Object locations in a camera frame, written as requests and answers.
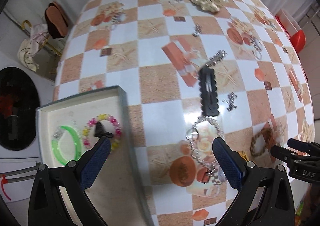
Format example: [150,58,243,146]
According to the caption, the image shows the brown braided bracelet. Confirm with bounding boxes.
[249,128,276,158]

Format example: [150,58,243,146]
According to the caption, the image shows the green plastic bangle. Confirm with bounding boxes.
[51,126,82,166]

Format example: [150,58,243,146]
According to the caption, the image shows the small black claw clip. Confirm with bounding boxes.
[94,121,114,139]

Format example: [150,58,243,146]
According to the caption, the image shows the silver chain bracelet with heart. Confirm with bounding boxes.
[185,115,225,184]

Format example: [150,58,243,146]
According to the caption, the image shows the pink yellow spiral hair tie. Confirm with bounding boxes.
[81,113,123,151]

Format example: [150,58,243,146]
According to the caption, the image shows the white shallow tray box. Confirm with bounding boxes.
[28,86,153,225]

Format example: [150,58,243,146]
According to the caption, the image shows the small silver charm earring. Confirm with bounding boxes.
[224,92,238,112]

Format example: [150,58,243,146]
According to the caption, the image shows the black scalloped snap hair clip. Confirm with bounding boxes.
[198,66,219,117]

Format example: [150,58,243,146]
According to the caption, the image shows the white front-load washing machine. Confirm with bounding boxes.
[0,51,42,203]

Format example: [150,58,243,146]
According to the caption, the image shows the red plastic stool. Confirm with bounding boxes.
[276,19,306,54]

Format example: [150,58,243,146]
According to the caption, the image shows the white plastic container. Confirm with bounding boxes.
[276,9,301,37]

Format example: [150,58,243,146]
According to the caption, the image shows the silver rhinestone hair clip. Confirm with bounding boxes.
[205,50,227,67]

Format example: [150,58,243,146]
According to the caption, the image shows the checkered seashell tablecloth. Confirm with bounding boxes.
[54,0,315,225]

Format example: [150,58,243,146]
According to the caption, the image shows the cream pink cloths on rack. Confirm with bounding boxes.
[17,20,50,72]

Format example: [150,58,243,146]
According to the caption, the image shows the black brown slipper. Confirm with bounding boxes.
[44,1,69,39]

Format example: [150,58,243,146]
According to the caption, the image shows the small silver ring charm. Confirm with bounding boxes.
[193,24,202,37]

